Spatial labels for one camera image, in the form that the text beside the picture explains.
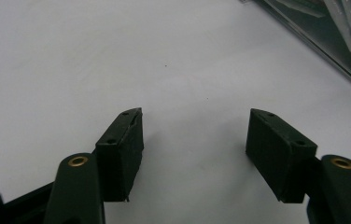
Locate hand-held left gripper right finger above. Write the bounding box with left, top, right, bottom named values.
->
left=246, top=107, right=318, bottom=204

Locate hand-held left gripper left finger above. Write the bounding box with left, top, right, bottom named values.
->
left=94, top=107, right=145, bottom=203

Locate clear plastic box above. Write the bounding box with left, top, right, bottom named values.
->
left=240, top=0, right=351, bottom=100

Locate white pen with red band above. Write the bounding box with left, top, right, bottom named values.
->
left=323, top=0, right=351, bottom=78

